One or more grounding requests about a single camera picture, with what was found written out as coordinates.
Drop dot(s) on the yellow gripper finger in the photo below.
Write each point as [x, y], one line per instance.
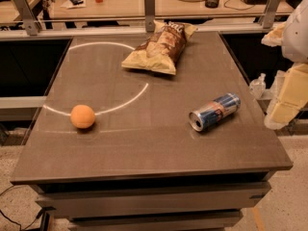
[293, 96]
[274, 37]

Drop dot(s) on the blue silver redbull can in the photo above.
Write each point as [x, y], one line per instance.
[214, 111]

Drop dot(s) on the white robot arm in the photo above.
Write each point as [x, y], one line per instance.
[292, 37]

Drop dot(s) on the clear sanitizer bottle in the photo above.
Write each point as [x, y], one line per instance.
[258, 86]

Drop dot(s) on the black mesh pen cup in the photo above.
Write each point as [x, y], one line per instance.
[212, 4]

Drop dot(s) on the yellow brown chips bag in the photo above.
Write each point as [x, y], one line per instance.
[161, 51]

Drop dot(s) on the grey table drawer base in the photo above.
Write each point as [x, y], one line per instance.
[213, 202]

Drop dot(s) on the orange ball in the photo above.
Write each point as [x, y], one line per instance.
[82, 116]

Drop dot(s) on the grey metal bracket right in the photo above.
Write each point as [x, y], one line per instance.
[267, 18]

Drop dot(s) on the grey metal bracket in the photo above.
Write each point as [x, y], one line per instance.
[149, 15]
[267, 18]
[30, 22]

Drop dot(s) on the grey metal bracket middle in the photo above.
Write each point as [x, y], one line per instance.
[149, 15]

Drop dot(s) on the grey metal bracket left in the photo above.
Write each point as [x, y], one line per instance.
[30, 22]

